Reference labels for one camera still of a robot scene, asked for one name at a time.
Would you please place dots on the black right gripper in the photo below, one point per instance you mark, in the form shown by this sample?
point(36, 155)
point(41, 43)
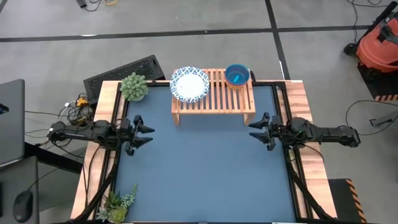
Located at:
point(281, 132)

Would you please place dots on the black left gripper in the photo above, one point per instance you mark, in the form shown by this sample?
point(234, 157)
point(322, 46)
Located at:
point(128, 133)

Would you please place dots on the teal plastic bowl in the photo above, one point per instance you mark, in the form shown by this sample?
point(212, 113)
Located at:
point(237, 74)

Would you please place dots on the blue patterned paper bowl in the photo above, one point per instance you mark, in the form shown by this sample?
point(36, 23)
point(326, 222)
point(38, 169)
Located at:
point(189, 84)

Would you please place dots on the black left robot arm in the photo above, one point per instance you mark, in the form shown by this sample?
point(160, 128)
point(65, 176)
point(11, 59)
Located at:
point(93, 132)

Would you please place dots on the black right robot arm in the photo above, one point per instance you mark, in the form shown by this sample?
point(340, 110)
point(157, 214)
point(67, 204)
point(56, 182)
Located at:
point(335, 137)

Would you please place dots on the wooden slatted shelf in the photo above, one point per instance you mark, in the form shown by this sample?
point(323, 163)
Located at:
point(224, 102)

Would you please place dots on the round green succulent plant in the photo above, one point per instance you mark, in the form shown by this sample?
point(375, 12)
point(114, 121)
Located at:
point(134, 87)

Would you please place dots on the black keyboard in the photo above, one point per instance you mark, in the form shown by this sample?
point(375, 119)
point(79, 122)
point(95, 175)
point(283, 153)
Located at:
point(124, 74)

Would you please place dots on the black diagonal support strut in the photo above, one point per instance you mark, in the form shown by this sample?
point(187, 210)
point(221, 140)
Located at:
point(99, 189)
point(306, 193)

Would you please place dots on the yellow plug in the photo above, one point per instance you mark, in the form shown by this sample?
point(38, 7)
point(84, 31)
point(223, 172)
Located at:
point(82, 101)

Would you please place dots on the blue-grey table mat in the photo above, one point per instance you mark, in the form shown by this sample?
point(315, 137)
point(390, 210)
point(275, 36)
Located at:
point(202, 174)

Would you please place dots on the mixed succulent plant arrangement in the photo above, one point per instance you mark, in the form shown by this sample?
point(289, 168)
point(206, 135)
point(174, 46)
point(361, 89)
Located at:
point(116, 208)

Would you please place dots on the black metal base bar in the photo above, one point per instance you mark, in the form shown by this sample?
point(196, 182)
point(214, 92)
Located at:
point(53, 157)

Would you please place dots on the black hazard-striped floor mat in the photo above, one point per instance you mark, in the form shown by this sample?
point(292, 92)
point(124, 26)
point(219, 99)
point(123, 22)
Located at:
point(340, 199)
point(370, 81)

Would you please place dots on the grey metal stand foot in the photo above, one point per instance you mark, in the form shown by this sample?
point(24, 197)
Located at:
point(385, 119)

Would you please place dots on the grey laptop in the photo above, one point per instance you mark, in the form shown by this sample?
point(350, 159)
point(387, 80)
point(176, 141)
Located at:
point(12, 130)

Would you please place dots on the black computer mouse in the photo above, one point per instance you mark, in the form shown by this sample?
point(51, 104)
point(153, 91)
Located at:
point(22, 207)

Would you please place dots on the dark grey mouse pad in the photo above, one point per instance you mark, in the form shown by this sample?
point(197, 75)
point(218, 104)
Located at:
point(9, 180)

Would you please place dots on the orange shop vacuum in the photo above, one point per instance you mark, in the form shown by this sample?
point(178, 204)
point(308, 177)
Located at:
point(377, 46)

